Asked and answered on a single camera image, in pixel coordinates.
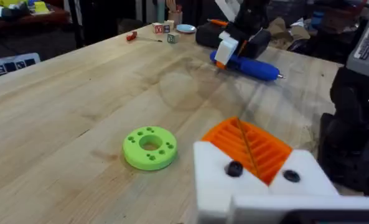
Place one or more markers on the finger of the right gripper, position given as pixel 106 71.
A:
pixel 226 51
pixel 242 47

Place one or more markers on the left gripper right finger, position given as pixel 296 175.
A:
pixel 305 177

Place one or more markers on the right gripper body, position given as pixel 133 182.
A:
pixel 252 18

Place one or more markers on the black case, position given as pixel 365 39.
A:
pixel 210 35

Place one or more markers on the dark side table with clutter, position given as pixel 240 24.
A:
pixel 22 15

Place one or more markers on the plain wooden toy block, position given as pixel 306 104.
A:
pixel 169 25

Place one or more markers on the toy block with red letter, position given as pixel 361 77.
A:
pixel 157 28

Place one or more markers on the wooden utensil holder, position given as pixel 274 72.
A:
pixel 175 14

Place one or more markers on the toy block with green letter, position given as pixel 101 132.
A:
pixel 173 38

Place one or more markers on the small blue plate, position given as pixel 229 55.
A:
pixel 186 28

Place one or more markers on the heap of cardboard and paper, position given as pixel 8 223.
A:
pixel 288 32

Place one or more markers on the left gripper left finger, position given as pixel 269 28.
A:
pixel 213 174

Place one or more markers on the blue electric screwdriver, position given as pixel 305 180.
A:
pixel 252 67

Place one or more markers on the board with black square markers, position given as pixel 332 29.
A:
pixel 8 66

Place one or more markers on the teal bottle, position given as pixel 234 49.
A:
pixel 160 11

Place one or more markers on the green disc with holes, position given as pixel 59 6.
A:
pixel 150 148

